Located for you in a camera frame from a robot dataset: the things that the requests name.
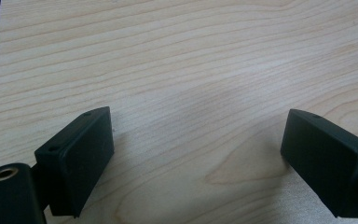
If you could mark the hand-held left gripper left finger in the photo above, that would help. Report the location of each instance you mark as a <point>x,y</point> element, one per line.
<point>74,161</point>

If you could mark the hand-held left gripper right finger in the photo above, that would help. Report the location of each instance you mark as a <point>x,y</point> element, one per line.
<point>326,161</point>

